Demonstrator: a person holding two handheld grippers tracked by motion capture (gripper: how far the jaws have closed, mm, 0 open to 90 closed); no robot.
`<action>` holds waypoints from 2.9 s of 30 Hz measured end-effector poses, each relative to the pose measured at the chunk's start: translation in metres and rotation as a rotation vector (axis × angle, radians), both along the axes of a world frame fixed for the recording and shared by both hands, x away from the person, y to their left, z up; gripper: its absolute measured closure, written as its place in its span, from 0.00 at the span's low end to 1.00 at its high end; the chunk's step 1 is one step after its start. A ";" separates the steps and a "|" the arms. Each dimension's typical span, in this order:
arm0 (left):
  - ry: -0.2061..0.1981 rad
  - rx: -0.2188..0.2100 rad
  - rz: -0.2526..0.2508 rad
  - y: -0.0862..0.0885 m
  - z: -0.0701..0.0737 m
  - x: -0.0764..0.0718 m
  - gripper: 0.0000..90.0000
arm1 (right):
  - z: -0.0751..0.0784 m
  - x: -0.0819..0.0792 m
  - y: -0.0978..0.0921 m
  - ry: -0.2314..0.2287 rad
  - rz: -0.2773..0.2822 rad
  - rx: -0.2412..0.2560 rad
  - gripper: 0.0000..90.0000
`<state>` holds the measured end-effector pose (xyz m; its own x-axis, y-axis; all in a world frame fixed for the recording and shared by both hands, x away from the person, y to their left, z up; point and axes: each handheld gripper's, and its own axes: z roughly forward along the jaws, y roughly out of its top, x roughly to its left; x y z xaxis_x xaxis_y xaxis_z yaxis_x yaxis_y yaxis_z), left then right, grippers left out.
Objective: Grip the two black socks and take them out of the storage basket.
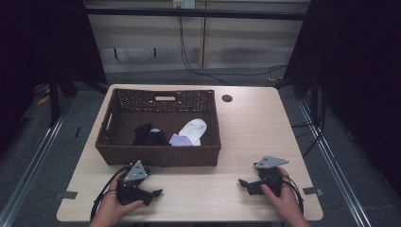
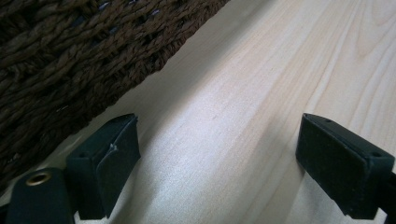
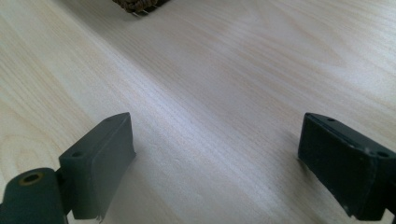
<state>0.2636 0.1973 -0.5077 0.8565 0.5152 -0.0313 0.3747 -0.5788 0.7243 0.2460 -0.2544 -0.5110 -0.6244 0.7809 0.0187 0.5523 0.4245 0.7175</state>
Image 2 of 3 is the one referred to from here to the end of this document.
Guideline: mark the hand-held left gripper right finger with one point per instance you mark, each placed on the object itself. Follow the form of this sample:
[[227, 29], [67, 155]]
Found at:
[[339, 161]]

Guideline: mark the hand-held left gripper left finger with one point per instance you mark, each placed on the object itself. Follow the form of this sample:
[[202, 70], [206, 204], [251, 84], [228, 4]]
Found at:
[[99, 168]]

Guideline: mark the dark brown woven basket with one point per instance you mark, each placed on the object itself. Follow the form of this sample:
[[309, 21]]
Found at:
[[77, 62]]

